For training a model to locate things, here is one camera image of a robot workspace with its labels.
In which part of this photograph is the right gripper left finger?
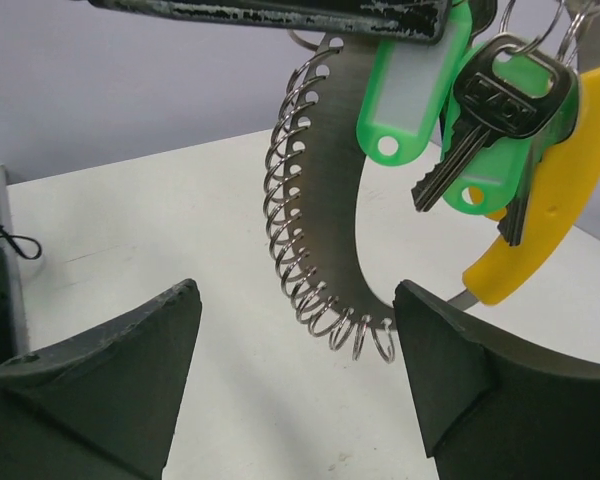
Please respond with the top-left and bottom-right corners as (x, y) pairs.
(0, 279), (202, 479)

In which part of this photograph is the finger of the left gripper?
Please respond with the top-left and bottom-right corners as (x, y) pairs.
(88, 0), (453, 44)

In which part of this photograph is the green tag key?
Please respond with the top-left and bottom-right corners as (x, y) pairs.
(411, 33), (578, 212)
(356, 1), (473, 167)

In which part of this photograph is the metal keyring with yellow handle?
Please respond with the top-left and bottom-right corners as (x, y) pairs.
(263, 1), (600, 362)

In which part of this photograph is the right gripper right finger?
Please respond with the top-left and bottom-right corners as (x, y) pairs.
(393, 280), (600, 479)

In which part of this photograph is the yellow tag key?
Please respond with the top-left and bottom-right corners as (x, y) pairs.
(484, 149), (542, 247)

